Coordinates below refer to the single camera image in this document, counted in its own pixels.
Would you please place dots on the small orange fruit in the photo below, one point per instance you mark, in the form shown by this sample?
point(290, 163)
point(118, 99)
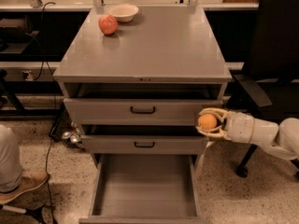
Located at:
point(207, 121)

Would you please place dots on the grey drawer cabinet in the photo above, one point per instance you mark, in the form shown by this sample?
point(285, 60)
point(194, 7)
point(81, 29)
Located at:
point(164, 53)

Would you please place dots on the black tripod leg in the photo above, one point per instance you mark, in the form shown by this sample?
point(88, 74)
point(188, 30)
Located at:
point(37, 213)

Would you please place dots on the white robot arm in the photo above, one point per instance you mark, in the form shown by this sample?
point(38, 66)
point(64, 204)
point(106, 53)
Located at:
point(279, 140)

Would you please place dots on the tan shoe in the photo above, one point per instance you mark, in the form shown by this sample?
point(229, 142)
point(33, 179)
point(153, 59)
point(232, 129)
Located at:
point(26, 182)

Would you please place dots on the red apple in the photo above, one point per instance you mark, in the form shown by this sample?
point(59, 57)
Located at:
point(108, 24)

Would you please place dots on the top grey drawer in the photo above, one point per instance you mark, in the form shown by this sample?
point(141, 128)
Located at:
point(136, 111)

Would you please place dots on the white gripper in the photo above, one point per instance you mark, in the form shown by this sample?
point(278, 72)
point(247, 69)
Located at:
point(239, 128)

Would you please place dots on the wall power outlet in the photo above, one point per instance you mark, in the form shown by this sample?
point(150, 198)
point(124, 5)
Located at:
point(27, 75)

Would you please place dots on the black office chair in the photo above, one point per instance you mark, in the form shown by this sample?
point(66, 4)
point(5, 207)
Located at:
point(267, 85)

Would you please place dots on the person leg grey trousers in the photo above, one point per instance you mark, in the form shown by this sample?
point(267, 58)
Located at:
point(10, 165)

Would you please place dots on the middle grey drawer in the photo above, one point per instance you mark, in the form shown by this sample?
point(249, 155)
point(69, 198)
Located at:
point(137, 144)

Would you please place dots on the white bowl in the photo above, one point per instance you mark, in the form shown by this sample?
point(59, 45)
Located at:
point(123, 12)

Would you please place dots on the bottom open grey drawer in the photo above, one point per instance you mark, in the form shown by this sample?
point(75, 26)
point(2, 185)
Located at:
point(144, 189)

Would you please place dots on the silver cans on floor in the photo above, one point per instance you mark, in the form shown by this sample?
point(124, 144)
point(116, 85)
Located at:
point(73, 135)

